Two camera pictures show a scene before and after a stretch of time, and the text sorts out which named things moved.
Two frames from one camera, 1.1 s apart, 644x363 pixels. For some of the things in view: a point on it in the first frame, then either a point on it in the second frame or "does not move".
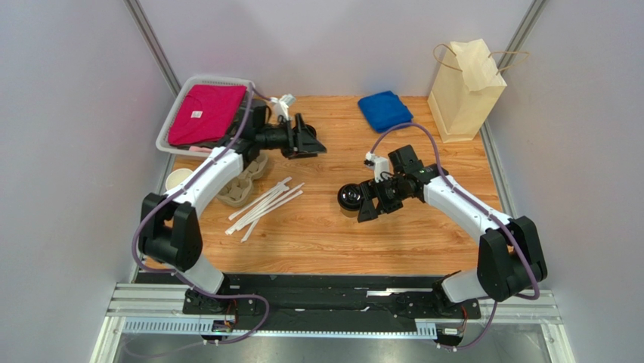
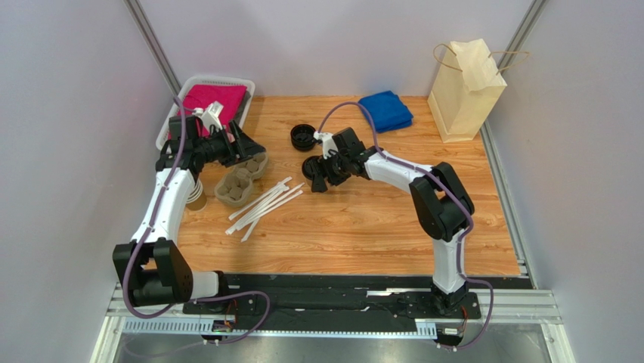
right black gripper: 379,196 → 326,168
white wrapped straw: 249,230 does not move
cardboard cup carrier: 237,191 does not move
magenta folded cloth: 205,113 does not move
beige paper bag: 466,85 does not move
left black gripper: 308,146 → 244,147
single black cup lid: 349,197 → 312,165
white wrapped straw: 260,198 does not move
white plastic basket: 162,141 does not move
